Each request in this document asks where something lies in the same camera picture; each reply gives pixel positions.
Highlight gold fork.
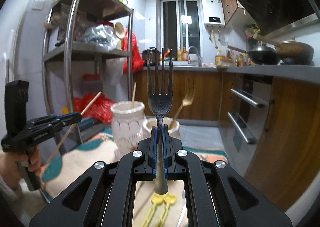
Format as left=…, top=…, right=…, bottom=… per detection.
left=170, top=88, right=196, bottom=128

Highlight metal faucet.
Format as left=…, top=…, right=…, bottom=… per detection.
left=187, top=46, right=203, bottom=67

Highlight white water heater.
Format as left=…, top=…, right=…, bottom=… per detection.
left=201, top=0, right=225, bottom=27

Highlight metal shelf rack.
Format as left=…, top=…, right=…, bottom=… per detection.
left=42, top=0, right=134, bottom=148

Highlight black fork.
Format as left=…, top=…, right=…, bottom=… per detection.
left=146, top=48, right=173, bottom=195

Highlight black range hood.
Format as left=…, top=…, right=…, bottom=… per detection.
left=234, top=0, right=320, bottom=38

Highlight hanging red plastic bag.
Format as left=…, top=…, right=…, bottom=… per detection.
left=122, top=28, right=145, bottom=74

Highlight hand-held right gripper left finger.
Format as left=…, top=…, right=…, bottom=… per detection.
left=29, top=125, right=160, bottom=227

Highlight printed blanket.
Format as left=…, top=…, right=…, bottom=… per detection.
left=41, top=117, right=228, bottom=227

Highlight steel built-in oven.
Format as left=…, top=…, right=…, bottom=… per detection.
left=226, top=74, right=273, bottom=153

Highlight yellow oil bottle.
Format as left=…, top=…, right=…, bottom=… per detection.
left=215, top=51, right=226, bottom=68

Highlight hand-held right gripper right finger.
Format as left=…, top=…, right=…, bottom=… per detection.
left=162, top=124, right=293, bottom=227

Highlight grey kitchen countertop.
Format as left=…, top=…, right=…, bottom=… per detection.
left=142, top=63, right=320, bottom=81

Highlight small white ceramic jar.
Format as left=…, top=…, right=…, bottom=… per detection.
left=142, top=117, right=181, bottom=144

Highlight amber bottles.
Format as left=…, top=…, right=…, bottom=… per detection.
left=176, top=47, right=188, bottom=62

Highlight window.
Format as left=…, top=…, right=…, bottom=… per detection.
left=159, top=0, right=202, bottom=56

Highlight brown wok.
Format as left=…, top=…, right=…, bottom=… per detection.
left=253, top=33, right=315, bottom=66

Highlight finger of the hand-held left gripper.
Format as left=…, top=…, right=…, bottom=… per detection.
left=26, top=113, right=82, bottom=130
left=15, top=117, right=82, bottom=151

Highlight large red plastic bag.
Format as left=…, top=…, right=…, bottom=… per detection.
left=73, top=93, right=116, bottom=124

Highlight black wok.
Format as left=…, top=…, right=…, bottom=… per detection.
left=227, top=45, right=282, bottom=66

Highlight yellow duck-handled utensil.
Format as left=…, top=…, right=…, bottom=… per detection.
left=140, top=193, right=167, bottom=227
left=157, top=194, right=177, bottom=227

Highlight wooden base cabinets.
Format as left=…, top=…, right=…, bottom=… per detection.
left=132, top=68, right=320, bottom=217

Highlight person's left hand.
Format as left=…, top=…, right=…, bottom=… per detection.
left=0, top=147, right=42, bottom=190

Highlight large white ceramic jar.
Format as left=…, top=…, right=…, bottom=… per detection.
left=110, top=101, right=146, bottom=161

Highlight white plastic bag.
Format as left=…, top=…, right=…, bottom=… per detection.
left=99, top=57, right=126, bottom=87

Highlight clear plastic bags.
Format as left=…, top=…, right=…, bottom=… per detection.
left=84, top=24, right=122, bottom=52

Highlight wooden ladle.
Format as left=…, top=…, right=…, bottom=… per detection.
left=114, top=22, right=125, bottom=40

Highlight row of condiment bottles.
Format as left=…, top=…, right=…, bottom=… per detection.
left=225, top=51, right=251, bottom=68

